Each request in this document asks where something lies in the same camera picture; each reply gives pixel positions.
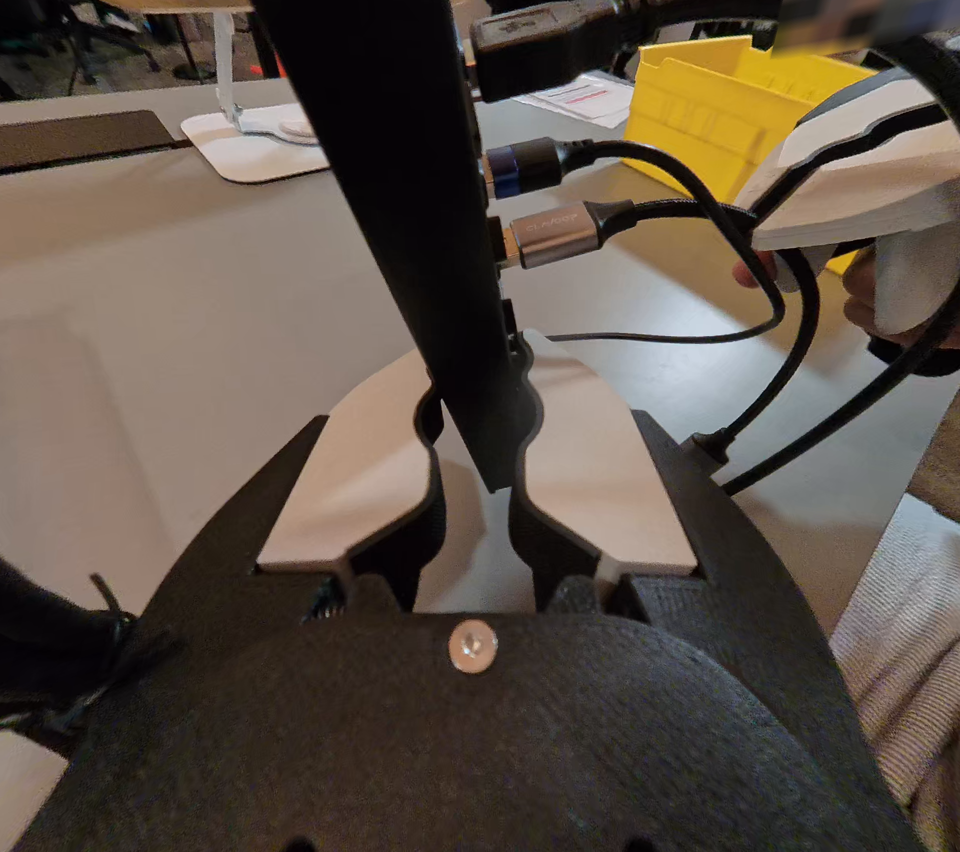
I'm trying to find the silver-plug braided usb cable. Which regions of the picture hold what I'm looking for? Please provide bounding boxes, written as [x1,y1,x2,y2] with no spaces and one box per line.
[496,198,822,467]

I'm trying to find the black usb hub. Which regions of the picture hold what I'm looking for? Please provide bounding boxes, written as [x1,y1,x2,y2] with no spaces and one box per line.
[236,0,545,495]

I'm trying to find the blue-ringed black usb cable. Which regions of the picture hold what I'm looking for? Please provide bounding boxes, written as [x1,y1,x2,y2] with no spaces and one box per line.
[482,136,787,345]

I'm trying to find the person's grey striped trousers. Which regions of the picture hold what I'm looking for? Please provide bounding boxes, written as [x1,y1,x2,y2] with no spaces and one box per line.
[828,492,960,852]

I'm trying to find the person's right hand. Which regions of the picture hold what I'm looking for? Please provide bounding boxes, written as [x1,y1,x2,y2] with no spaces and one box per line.
[732,250,935,348]

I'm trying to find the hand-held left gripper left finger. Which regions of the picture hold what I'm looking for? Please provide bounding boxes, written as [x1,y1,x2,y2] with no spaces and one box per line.
[257,351,450,612]

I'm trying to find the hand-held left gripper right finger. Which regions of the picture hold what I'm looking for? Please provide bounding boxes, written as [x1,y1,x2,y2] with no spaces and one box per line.
[510,329,700,612]

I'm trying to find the black table mat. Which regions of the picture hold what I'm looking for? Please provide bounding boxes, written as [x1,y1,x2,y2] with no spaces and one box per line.
[0,109,192,177]

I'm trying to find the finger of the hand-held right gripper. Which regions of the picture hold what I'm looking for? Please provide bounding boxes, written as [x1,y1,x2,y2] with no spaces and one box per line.
[780,69,942,166]
[737,119,960,253]

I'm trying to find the black office chair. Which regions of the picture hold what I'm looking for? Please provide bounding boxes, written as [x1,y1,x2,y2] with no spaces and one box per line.
[45,0,162,92]

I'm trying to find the yellow plastic bin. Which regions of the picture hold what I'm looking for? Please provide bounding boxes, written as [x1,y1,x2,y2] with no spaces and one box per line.
[622,34,879,276]

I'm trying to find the white paper sheet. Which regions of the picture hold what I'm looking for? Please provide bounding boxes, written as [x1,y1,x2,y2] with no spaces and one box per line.
[513,72,637,132]

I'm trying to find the thick black usb cable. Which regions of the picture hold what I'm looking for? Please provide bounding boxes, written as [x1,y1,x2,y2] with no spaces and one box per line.
[469,0,960,111]

